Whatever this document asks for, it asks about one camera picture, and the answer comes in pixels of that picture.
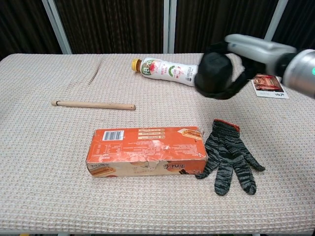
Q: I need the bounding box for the wooden stick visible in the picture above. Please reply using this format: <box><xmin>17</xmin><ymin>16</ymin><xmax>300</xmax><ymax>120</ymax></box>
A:
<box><xmin>51</xmin><ymin>100</ymin><xmax>136</xmax><ymax>111</ymax></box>

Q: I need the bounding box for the grey black knit glove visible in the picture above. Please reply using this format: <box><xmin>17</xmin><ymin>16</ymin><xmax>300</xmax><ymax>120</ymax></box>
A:
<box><xmin>195</xmin><ymin>118</ymin><xmax>266</xmax><ymax>197</ymax></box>

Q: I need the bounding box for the white label drink bottle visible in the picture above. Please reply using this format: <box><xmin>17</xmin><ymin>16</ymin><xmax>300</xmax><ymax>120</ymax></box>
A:
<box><xmin>131</xmin><ymin>57</ymin><xmax>199</xmax><ymax>87</ymax></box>

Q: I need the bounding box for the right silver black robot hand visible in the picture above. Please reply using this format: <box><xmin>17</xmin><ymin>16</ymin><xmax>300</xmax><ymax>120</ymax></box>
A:
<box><xmin>200</xmin><ymin>33</ymin><xmax>297</xmax><ymax>100</ymax></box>

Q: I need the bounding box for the dark brown pleated curtain panel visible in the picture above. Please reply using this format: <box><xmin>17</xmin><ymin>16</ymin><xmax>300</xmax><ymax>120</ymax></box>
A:
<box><xmin>174</xmin><ymin>0</ymin><xmax>281</xmax><ymax>54</ymax></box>
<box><xmin>54</xmin><ymin>0</ymin><xmax>165</xmax><ymax>55</ymax></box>
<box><xmin>0</xmin><ymin>0</ymin><xmax>62</xmax><ymax>61</ymax></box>
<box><xmin>272</xmin><ymin>0</ymin><xmax>315</xmax><ymax>51</ymax></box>

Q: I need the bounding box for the orange cardboard box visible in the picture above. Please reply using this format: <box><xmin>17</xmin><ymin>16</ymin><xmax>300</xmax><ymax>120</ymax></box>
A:
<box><xmin>85</xmin><ymin>126</ymin><xmax>208</xmax><ymax>178</ymax></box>

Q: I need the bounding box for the white bordered photo card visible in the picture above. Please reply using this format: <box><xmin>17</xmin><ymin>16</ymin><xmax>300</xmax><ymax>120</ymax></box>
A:
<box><xmin>251</xmin><ymin>73</ymin><xmax>289</xmax><ymax>99</ymax></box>

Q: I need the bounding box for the black round lid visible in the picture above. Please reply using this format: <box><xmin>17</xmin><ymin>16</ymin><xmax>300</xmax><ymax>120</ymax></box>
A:
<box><xmin>195</xmin><ymin>73</ymin><xmax>233</xmax><ymax>98</ymax></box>

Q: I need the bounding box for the black dome-shaped object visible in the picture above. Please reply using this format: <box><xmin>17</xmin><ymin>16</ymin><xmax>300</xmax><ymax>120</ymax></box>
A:
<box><xmin>196</xmin><ymin>52</ymin><xmax>234</xmax><ymax>87</ymax></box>

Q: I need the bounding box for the grey aluminium partition post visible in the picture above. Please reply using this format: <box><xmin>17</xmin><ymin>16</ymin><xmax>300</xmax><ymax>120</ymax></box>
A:
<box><xmin>163</xmin><ymin>0</ymin><xmax>177</xmax><ymax>54</ymax></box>
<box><xmin>264</xmin><ymin>0</ymin><xmax>288</xmax><ymax>43</ymax></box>
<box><xmin>41</xmin><ymin>0</ymin><xmax>72</xmax><ymax>55</ymax></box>

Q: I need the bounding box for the beige waffle table cloth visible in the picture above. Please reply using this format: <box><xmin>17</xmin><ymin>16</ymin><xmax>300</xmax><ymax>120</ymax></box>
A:
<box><xmin>0</xmin><ymin>53</ymin><xmax>315</xmax><ymax>234</ymax></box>

